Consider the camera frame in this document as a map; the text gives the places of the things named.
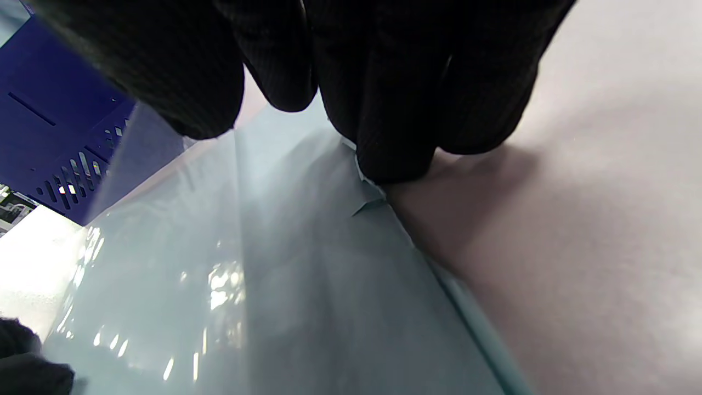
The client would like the person's left hand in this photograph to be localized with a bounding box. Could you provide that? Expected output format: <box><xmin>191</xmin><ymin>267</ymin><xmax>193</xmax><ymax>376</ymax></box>
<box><xmin>0</xmin><ymin>317</ymin><xmax>75</xmax><ymax>395</ymax></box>

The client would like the person's right hand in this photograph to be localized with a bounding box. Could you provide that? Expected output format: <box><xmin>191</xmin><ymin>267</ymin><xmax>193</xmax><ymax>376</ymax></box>
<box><xmin>27</xmin><ymin>0</ymin><xmax>576</xmax><ymax>184</ymax></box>

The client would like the clear plastic file folder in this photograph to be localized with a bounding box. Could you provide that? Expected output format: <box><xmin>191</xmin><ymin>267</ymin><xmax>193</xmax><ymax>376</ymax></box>
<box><xmin>41</xmin><ymin>101</ymin><xmax>535</xmax><ymax>395</ymax></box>

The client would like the stack of light blue papers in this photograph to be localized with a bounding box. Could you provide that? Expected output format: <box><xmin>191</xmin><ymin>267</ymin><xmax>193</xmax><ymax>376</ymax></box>
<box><xmin>44</xmin><ymin>104</ymin><xmax>535</xmax><ymax>395</ymax></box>

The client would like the blue plastic file rack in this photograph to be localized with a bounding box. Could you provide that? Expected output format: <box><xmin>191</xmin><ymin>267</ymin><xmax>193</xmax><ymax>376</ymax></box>
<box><xmin>0</xmin><ymin>16</ymin><xmax>187</xmax><ymax>225</ymax></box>

